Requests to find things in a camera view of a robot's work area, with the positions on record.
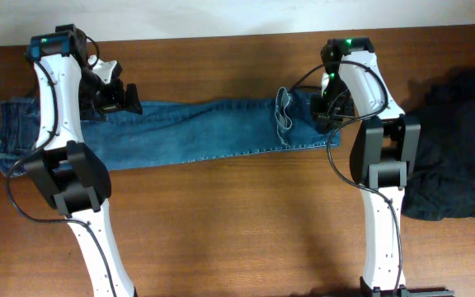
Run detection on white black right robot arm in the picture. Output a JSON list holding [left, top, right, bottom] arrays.
[[311, 37, 421, 296]]

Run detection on blue denim jeans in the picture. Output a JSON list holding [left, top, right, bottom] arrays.
[[0, 87, 341, 177]]

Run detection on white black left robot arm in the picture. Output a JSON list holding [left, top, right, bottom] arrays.
[[22, 24, 143, 296]]

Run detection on black cloth garment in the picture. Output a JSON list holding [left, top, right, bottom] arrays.
[[402, 68, 475, 221]]

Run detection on grey metal bracket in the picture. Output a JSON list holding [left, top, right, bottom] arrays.
[[402, 290, 455, 297]]

